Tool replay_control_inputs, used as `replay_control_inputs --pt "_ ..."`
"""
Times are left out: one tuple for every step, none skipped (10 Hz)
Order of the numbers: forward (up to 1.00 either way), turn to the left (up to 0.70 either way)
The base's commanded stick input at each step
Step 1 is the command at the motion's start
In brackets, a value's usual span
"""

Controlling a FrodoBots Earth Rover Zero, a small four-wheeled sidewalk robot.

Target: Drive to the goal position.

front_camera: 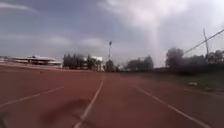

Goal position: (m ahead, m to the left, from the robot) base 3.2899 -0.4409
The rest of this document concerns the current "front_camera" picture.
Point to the small dark tree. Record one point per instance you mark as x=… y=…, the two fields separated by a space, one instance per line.
x=109 y=66

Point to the white building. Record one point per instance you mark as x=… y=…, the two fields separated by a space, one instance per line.
x=98 y=59

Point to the tall floodlight mast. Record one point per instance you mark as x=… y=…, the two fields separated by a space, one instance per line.
x=109 y=51

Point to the clump of dark trees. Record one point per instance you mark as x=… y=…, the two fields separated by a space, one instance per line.
x=140 y=64

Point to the tall net fence with poles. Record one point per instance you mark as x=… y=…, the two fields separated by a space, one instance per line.
x=206 y=43

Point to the low flat-roofed building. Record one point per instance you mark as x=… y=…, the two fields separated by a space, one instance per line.
x=36 y=60

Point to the dark hedge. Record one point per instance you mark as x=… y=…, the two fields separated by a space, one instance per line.
x=193 y=69

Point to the row of dark trees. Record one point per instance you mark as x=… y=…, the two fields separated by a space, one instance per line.
x=71 y=62

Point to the round dark tree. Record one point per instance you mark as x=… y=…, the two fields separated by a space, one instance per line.
x=174 y=57

